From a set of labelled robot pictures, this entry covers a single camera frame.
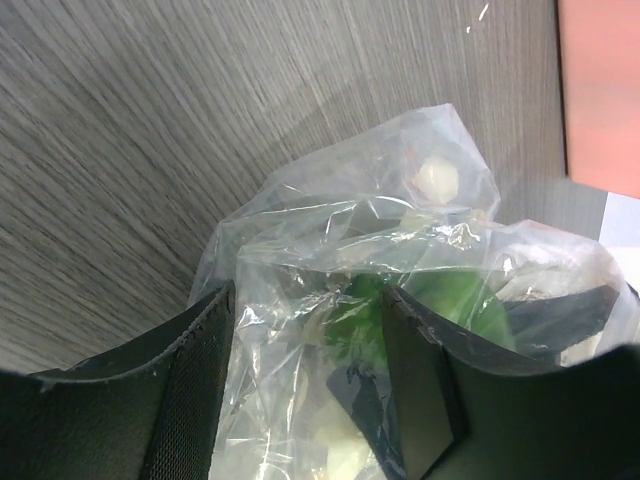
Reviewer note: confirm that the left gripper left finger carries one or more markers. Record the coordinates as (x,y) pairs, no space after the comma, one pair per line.
(148,409)

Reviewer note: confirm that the pink divided organizer box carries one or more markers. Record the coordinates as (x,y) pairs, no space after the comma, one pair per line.
(599,43)

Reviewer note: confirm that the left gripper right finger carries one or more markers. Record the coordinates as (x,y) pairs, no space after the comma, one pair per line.
(470,409)

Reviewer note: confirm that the polka dot zip bag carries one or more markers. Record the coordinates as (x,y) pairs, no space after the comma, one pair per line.
(406,204)

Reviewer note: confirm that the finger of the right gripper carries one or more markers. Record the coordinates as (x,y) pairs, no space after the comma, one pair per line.
(543,328)

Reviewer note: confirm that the white plastic basket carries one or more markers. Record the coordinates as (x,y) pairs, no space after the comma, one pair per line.
(620,234)

